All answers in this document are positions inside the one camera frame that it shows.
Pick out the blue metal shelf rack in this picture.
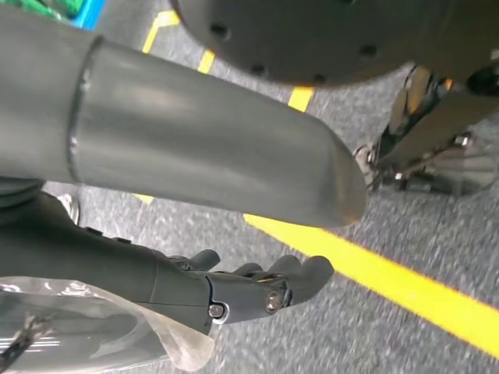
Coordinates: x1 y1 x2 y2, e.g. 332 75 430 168
71 0 107 30

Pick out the dark robot leg housing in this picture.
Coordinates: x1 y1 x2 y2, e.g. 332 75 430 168
171 0 499 90

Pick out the clear plastic cover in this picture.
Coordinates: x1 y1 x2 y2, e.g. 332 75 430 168
0 277 215 374

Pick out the green plastic crate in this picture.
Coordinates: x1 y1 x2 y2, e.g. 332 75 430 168
0 0 91 23

